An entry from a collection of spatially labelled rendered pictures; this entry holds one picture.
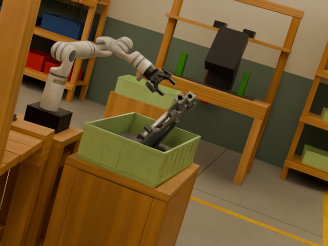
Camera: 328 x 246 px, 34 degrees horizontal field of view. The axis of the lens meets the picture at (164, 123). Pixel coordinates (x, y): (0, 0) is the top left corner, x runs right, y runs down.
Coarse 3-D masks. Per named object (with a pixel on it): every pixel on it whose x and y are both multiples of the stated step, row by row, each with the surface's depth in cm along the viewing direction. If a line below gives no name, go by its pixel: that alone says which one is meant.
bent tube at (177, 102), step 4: (180, 92) 263; (176, 96) 261; (180, 96) 263; (184, 96) 263; (176, 100) 260; (180, 100) 261; (172, 104) 268; (176, 104) 265; (168, 108) 271; (172, 108) 269; (168, 112) 270; (164, 116) 270; (160, 120) 268; (164, 120) 270; (152, 124) 266; (156, 124) 266; (160, 124) 268; (144, 132) 262
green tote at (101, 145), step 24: (96, 120) 260; (120, 120) 287; (144, 120) 303; (96, 144) 247; (120, 144) 243; (168, 144) 300; (192, 144) 282; (120, 168) 245; (144, 168) 241; (168, 168) 251
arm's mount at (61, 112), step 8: (32, 104) 260; (32, 112) 257; (40, 112) 256; (48, 112) 256; (56, 112) 260; (64, 112) 266; (72, 112) 271; (24, 120) 258; (32, 120) 257; (40, 120) 257; (48, 120) 256; (56, 120) 255; (64, 120) 263; (56, 128) 256; (64, 128) 267
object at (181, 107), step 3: (180, 105) 266; (183, 105) 267; (186, 105) 268; (177, 108) 266; (180, 108) 266; (183, 108) 265; (174, 120) 271; (171, 123) 272; (168, 126) 271; (165, 129) 270; (162, 132) 267; (159, 135) 266; (138, 138) 262; (156, 138) 265; (153, 141) 264; (150, 144) 266
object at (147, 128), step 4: (148, 124) 255; (144, 128) 255; (148, 128) 254; (152, 128) 254; (156, 128) 252; (148, 132) 254; (132, 136) 249; (132, 140) 248; (136, 140) 249; (140, 140) 246
